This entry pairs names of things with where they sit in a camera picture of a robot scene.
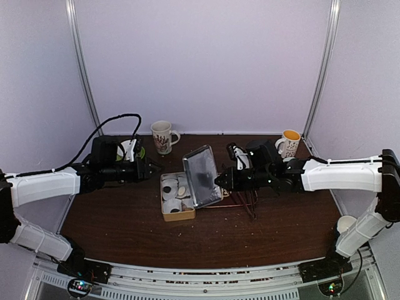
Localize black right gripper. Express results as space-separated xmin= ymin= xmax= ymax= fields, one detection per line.
xmin=214 ymin=167 xmax=273 ymax=193

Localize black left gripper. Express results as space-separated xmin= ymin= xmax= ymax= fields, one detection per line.
xmin=102 ymin=156 xmax=166 ymax=183

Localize bear print tin lid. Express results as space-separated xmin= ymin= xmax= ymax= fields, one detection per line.
xmin=182 ymin=144 xmax=223 ymax=209

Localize metal tongs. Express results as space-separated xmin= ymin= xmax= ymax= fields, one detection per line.
xmin=221 ymin=163 xmax=258 ymax=219

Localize white oval chocolate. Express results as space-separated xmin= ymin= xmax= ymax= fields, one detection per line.
xmin=178 ymin=186 xmax=186 ymax=195

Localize beige tin box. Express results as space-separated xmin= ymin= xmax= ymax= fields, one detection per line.
xmin=160 ymin=172 xmax=196 ymax=222

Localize gold ridged chocolate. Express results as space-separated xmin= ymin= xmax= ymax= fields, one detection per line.
xmin=182 ymin=204 xmax=192 ymax=211

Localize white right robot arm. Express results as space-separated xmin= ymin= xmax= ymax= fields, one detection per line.
xmin=214 ymin=140 xmax=399 ymax=276

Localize white cup near arm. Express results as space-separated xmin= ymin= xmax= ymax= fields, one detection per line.
xmin=336 ymin=215 xmax=357 ymax=234

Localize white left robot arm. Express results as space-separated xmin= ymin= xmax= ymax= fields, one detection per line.
xmin=1 ymin=136 xmax=162 ymax=278

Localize red lacquer tray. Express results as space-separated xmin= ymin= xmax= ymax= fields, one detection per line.
xmin=206 ymin=189 xmax=258 ymax=209

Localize white bowl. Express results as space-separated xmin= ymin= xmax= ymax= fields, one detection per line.
xmin=116 ymin=140 xmax=136 ymax=162

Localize floral mug beige inside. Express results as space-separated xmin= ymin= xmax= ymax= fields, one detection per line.
xmin=151 ymin=121 xmax=181 ymax=155

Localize green saucer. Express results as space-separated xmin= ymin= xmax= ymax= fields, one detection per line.
xmin=116 ymin=147 xmax=146 ymax=161

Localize white mug yellow inside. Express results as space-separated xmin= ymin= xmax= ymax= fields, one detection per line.
xmin=275 ymin=129 xmax=301 ymax=158

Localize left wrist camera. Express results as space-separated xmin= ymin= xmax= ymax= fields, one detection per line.
xmin=126 ymin=137 xmax=143 ymax=162

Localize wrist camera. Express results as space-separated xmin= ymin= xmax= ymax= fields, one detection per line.
xmin=226 ymin=142 xmax=251 ymax=171
xmin=126 ymin=137 xmax=143 ymax=162

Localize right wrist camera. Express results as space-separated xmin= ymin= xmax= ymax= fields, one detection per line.
xmin=226 ymin=142 xmax=251 ymax=171

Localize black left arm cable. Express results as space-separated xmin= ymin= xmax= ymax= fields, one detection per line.
xmin=6 ymin=113 xmax=142 ymax=179

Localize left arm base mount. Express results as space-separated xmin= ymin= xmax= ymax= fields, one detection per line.
xmin=57 ymin=260 xmax=112 ymax=284

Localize right aluminium frame post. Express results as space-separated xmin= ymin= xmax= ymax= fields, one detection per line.
xmin=302 ymin=0 xmax=341 ymax=140

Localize aluminium frame post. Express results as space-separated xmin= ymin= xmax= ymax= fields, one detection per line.
xmin=65 ymin=0 xmax=101 ymax=127
xmin=302 ymin=0 xmax=341 ymax=140

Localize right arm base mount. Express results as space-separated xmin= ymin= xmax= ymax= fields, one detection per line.
xmin=298 ymin=259 xmax=353 ymax=283

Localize metal front rail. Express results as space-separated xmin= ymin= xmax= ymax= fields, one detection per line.
xmin=24 ymin=243 xmax=388 ymax=300

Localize left aluminium frame post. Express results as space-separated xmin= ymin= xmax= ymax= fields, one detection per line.
xmin=65 ymin=0 xmax=101 ymax=127

